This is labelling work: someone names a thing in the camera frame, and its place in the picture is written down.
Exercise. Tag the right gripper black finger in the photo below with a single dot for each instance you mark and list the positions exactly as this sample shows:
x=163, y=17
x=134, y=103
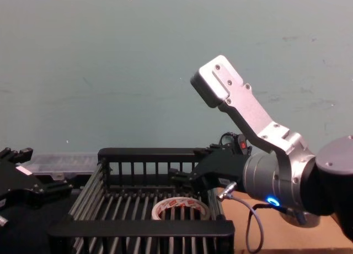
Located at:
x=209, y=150
x=182, y=176

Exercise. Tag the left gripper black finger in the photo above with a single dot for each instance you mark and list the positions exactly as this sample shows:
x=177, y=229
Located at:
x=19, y=154
x=52, y=188

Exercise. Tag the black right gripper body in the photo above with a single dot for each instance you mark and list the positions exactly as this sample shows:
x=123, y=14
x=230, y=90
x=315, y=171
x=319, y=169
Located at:
x=223, y=168

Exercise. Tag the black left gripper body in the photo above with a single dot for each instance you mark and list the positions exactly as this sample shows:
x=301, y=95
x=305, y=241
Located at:
x=13, y=182

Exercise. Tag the roll of white tape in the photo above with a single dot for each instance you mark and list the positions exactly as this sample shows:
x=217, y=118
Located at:
x=176, y=203

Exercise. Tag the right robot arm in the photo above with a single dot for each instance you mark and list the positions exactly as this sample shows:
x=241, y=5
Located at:
x=275, y=168

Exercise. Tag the clear plastic case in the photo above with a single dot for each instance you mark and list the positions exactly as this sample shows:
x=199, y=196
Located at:
x=63, y=163

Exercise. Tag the black table cloth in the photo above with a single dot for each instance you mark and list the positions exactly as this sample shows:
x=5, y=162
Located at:
x=24, y=234

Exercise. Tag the shallow brown cardboard tray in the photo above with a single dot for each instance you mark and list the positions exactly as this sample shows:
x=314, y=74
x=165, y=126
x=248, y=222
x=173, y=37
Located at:
x=237, y=223

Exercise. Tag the black rack with steel bars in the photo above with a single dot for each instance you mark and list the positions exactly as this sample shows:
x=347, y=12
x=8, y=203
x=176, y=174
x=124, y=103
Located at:
x=143, y=229

